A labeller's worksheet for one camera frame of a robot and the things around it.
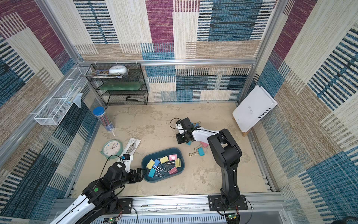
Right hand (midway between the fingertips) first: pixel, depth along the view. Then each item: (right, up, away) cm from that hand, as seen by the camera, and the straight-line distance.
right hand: (178, 138), depth 99 cm
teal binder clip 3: (+7, -1, -10) cm, 12 cm away
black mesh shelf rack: (-52, +31, +20) cm, 64 cm away
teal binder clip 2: (+15, -8, -5) cm, 17 cm away
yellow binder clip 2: (-9, -12, -11) cm, 18 cm away
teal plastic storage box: (-9, -15, -13) cm, 21 cm away
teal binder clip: (-15, -18, -15) cm, 27 cm away
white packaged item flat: (-32, -6, -4) cm, 33 cm away
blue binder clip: (-13, -13, -13) cm, 23 cm away
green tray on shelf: (-40, +37, -1) cm, 55 cm away
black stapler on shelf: (-36, +29, +11) cm, 48 cm away
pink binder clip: (-3, -17, -16) cm, 23 cm away
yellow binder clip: (0, -13, -14) cm, 19 cm away
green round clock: (-43, -6, -8) cm, 44 cm away
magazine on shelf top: (-47, +43, -8) cm, 64 cm away
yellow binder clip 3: (-17, -13, -14) cm, 26 cm away
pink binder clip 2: (+18, -4, -4) cm, 18 cm away
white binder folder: (+50, +23, -8) cm, 56 cm away
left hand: (-20, -15, -19) cm, 32 cm away
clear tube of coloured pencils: (-50, +17, -9) cm, 54 cm away
